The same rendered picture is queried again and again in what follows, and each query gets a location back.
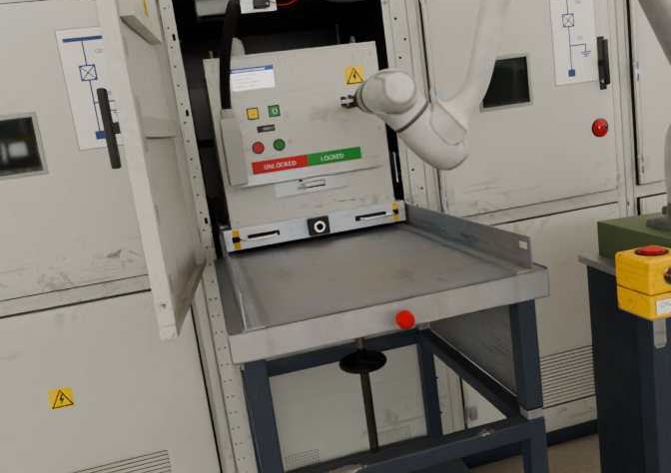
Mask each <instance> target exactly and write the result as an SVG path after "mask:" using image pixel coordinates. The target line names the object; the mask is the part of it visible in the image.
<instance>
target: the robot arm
mask: <svg viewBox="0 0 671 473"><path fill-rule="evenodd" d="M638 2H639V4H640V6H641V8H642V10H643V12H644V14H645V16H646V18H647V20H648V22H649V24H650V26H651V28H652V30H653V32H654V34H655V36H656V38H657V40H658V42H659V44H660V46H661V48H662V50H663V52H664V54H665V56H666V58H667V60H668V62H669V64H670V66H671V0H638ZM509 3H510V0H481V2H480V6H479V11H478V17H477V22H476V28H475V34H474V39H473V45H472V51H471V56H470V62H469V68H468V72H467V76H466V80H465V82H464V84H463V86H462V88H461V89H460V90H459V92H458V93H457V94H456V95H454V96H453V97H451V98H449V99H446V100H436V101H435V102H434V103H429V102H428V101H427V100H426V99H425V98H424V97H423V96H422V94H421V93H420V91H419V90H418V87H417V83H416V81H415V79H414V78H413V77H412V75H411V74H409V73H408V72H407V71H405V70H402V69H399V68H388V69H383V70H380V71H378V72H376V73H374V74H373V75H371V76H370V77H369V78H368V79H366V80H364V81H363V82H362V83H361V84H360V85H359V87H358V88H357V89H356V91H355V94H354V95H353V96H352V95H347V97H340V102H341V106H342V107H344V108H347V109H350V108H355V107H358V108H359V109H361V110H362V111H364V112H366V113H368V114H375V115H376V116H377V117H379V118H380V119H382V120H383V121H384V122H386V123H387V124H388V125H389V126H390V127H391V128H392V129H394V130H395V131H396V132H397V134H398V135H399V136H400V137H401V139H402V140H403V142H404V143H405V144H406V145H407V146H408V147H409V148H410V149H411V150H412V151H413V152H414V153H415V154H416V155H417V156H419V157H420V158H421V159H422V160H424V161H425V162H426V163H428V164H429V165H431V166H432V167H434V168H436V169H439V170H442V171H450V170H453V169H455V168H457V167H459V166H460V165H461V164H462V163H463V162H464V161H465V160H466V158H467V155H468V142H467V140H466V139H465V137H464V136H465V133H466V132H467V131H468V128H467V127H468V121H469V119H470V117H471V116H472V114H473V113H474V111H475V110H476V109H477V107H478V106H479V104H480V103H481V101H482V99H483V98H484V96H485V94H486V91H487V89H488V86H489V83H490V80H491V76H492V72H493V68H494V64H495V59H496V55H497V51H498V47H499V42H500V38H501V34H502V29H503V25H504V21H505V17H506V13H507V9H508V6H509ZM664 174H665V187H666V193H667V206H663V208H662V214H663V215H664V216H661V217H657V218H652V219H648V220H646V226H647V227H654V228H661V229H665V230H670V231H671V123H670V125H669V127H668V130H667V133H666V137H665V147H664Z"/></svg>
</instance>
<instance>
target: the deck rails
mask: <svg viewBox="0 0 671 473"><path fill-rule="evenodd" d="M405 209H406V218H407V225H401V226H398V227H399V228H401V229H404V230H406V231H409V232H411V233H414V234H416V235H419V236H421V237H425V238H428V239H430V240H433V241H435V242H438V243H440V244H443V245H445V246H448V247H450V248H453V249H455V250H458V251H460V252H463V253H465V254H468V255H470V256H473V257H475V258H478V259H480V260H482V261H485V262H487V263H490V264H492V265H495V266H497V267H500V268H502V269H505V270H507V271H510V272H512V273H515V274H522V273H527V272H532V271H535V268H533V261H532V249H531V237H530V236H526V235H522V234H518V233H515V232H511V231H507V230H504V229H500V228H496V227H493V226H489V225H485V224H482V223H478V222H474V221H471V220H467V219H463V218H460V217H456V216H452V215H448V214H445V213H441V212H437V211H434V210H430V209H426V208H423V207H419V206H415V205H412V204H408V203H405ZM221 236H222V242H223V248H224V254H225V257H223V259H224V263H225V266H226V270H227V274H228V278H229V282H230V285H231V289H232V293H233V297H234V301H235V304H236V308H237V312H238V316H239V320H240V323H241V327H242V331H243V332H245V331H250V330H255V329H260V328H264V327H266V326H265V323H264V321H263V318H262V316H261V313H260V311H259V308H258V306H257V303H256V301H255V298H254V296H253V293H252V291H251V288H250V286H249V283H248V281H247V278H246V276H245V273H244V271H243V268H242V265H241V263H240V260H239V258H238V255H237V254H236V255H231V256H229V254H228V251H227V248H226V245H225V242H224V239H223V235H221ZM520 241H525V242H527V248H524V247H521V246H520Z"/></svg>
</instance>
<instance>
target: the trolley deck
mask: <svg viewBox="0 0 671 473"><path fill-rule="evenodd" d="M238 258H239V260H240V263H241V265H242V268H243V271H244V273H245V276H246V278H247V281H248V283H249V286H250V288H251V291H252V293H253V296H254V298H255V301H256V303H257V306H258V308H259V311H260V313H261V316H262V318H263V321H264V323H265V326H266V327H264V328H260V329H255V330H250V331H245V332H243V331H242V327H241V323H240V320H239V316H238V312H237V308H236V304H235V301H234V297H233V293H232V289H231V285H230V282H229V278H228V274H227V270H226V266H225V263H224V259H223V258H222V259H217V260H215V259H214V264H215V270H216V275H217V281H218V287H219V292H220V298H221V304H222V309H223V315H224V321H225V327H226V332H227V338H228V344H229V349H230V355H231V361H232V365H233V366H235V365H239V364H244V363H248V362H253V361H257V360H262V359H267V358H271V357H276V356H280V355H285V354H289V353H294V352H298V351H303V350H307V349H312V348H316V347H321V346H325V345H330V344H334V343H339V342H343V341H348V340H353V339H357V338H362V337H366V336H371V335H375V334H380V333H384V332H389V331H393V330H398V329H401V327H400V326H398V325H397V323H396V321H395V318H396V315H397V313H398V312H400V311H402V310H408V311H410V312H411V313H412V314H413V315H414V324H413V326H416V325H420V324H425V323H429V322H434V321H438V320H443V319H448V318H452V317H457V316H461V315H466V314H470V313H475V312H479V311H484V310H488V309H493V308H497V307H502V306H506V305H511V304H515V303H520V302H524V301H529V300H532V299H537V298H542V297H546V296H550V287H549V275H548V266H546V265H543V264H540V263H537V262H535V261H534V262H533V268H535V271H532V272H527V273H522V274H515V273H512V272H510V271H507V270H505V269H502V268H500V267H497V266H495V265H492V264H490V263H487V262H485V261H482V260H480V259H478V258H475V257H473V256H470V255H468V254H465V253H463V252H460V251H458V250H455V249H453V248H450V247H448V246H445V245H443V244H440V243H438V242H435V241H433V240H430V239H428V238H425V237H423V236H419V235H416V234H414V233H411V232H409V231H406V230H404V229H401V228H399V227H397V228H392V229H386V230H381V231H375V232H370V233H364V234H359V235H353V236H343V237H338V238H332V239H327V240H321V241H316V242H310V243H305V244H299V245H294V246H288V247H283V248H277V249H272V250H266V251H261V252H255V253H250V254H244V255H239V256H238Z"/></svg>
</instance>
